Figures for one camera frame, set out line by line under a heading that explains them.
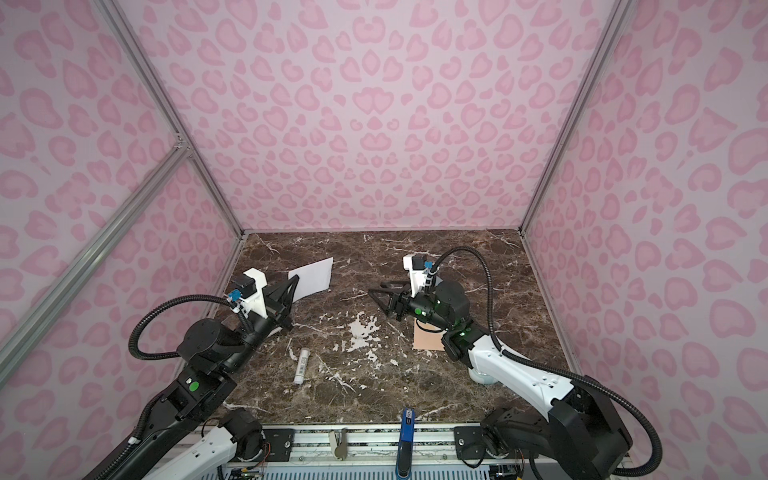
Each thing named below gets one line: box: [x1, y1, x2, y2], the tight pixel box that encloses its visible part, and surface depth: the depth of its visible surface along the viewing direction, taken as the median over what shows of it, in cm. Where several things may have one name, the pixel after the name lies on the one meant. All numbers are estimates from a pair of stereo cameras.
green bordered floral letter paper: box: [288, 257, 334, 303], surface depth 65 cm
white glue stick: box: [293, 347, 311, 385], surface depth 86 cm
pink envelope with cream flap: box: [412, 317, 447, 351], surface depth 92 cm
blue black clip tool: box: [396, 407, 415, 479], surface depth 73 cm
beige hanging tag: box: [329, 428, 348, 461], surface depth 73 cm
